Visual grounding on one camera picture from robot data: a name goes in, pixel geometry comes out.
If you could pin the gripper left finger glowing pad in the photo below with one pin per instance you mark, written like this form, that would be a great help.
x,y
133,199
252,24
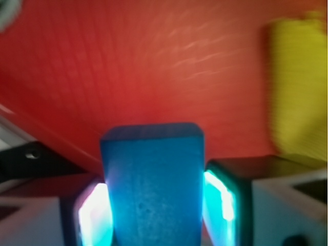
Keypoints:
x,y
61,210

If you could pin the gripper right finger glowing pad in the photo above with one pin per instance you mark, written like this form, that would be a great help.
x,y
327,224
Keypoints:
x,y
266,200

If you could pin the blue rectangular block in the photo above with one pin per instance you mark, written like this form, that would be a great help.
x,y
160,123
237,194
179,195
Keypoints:
x,y
154,175

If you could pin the red plastic tray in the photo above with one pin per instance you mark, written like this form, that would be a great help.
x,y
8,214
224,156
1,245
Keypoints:
x,y
71,70

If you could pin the yellow terry cloth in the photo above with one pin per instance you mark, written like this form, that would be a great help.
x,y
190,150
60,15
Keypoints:
x,y
297,68

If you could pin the light teal folded cloth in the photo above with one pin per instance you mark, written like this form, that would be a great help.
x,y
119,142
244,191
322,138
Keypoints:
x,y
10,9

